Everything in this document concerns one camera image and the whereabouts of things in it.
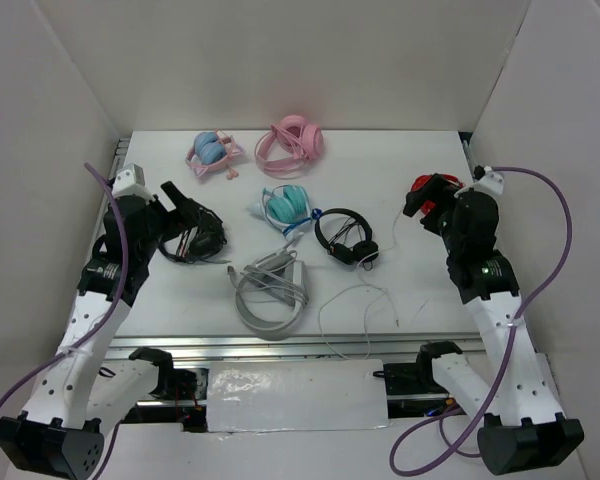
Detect black on-ear headphones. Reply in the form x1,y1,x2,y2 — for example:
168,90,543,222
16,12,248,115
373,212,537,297
314,208,379,265

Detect white taped cover panel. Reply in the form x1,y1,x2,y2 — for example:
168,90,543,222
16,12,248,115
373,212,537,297
206,360,389,433

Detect aluminium rail frame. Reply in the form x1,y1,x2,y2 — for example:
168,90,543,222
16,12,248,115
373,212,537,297
106,130,485,369

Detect blue pink cat-ear headphones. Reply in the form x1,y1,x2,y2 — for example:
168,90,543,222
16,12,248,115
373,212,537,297
184,130,245,180

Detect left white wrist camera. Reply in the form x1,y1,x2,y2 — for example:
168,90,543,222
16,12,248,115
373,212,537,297
111,163,151,200

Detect red headphones white cable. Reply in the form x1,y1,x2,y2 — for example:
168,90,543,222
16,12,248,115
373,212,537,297
412,173,462,220

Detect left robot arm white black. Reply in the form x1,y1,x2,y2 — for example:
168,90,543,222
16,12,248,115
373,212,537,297
0,178,199,479

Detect teal white cat-ear headphones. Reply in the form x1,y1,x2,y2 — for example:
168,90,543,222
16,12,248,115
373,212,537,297
247,184,323,241

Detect black headset with microphone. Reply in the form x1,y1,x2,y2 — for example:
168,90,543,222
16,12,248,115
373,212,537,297
158,199,227,265

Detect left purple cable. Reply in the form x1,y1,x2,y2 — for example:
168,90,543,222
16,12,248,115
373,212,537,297
0,161,130,480

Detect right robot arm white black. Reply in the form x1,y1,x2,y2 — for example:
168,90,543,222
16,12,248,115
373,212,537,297
403,171,584,475

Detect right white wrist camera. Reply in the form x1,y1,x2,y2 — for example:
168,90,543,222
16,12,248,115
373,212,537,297
454,165,504,198

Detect grey headphones with cable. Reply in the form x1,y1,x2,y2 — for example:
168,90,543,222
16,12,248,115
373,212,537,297
227,240,310,341

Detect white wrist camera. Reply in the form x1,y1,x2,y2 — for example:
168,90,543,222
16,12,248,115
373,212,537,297
454,165,504,198
111,163,151,200

